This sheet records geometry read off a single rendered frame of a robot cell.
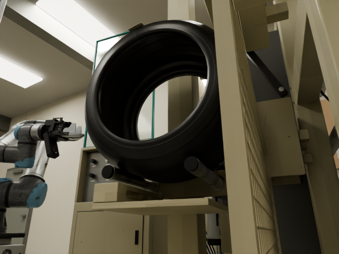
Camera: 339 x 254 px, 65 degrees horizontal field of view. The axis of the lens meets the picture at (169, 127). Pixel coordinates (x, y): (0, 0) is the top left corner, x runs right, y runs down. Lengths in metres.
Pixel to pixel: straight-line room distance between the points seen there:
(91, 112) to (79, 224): 1.01
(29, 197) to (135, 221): 0.60
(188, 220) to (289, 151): 0.47
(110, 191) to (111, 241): 0.87
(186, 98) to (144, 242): 0.83
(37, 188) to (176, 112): 0.72
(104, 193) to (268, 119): 0.65
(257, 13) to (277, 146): 0.51
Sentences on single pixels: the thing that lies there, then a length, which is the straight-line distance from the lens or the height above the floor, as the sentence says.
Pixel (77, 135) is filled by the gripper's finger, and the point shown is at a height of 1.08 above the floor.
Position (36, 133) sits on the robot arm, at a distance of 1.24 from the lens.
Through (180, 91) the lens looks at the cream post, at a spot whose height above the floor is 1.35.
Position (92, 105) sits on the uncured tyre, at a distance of 0.99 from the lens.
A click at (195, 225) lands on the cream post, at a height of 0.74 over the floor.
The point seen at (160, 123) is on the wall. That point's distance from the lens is 4.40.
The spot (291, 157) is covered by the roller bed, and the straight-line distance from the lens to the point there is 1.03.
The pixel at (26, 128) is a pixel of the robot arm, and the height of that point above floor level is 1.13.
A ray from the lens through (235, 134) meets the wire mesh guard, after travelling 0.22.
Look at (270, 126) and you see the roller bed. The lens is 1.07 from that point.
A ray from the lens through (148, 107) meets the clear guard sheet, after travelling 1.81.
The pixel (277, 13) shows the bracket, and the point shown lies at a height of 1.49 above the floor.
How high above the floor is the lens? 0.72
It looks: 22 degrees up
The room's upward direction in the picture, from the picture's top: straight up
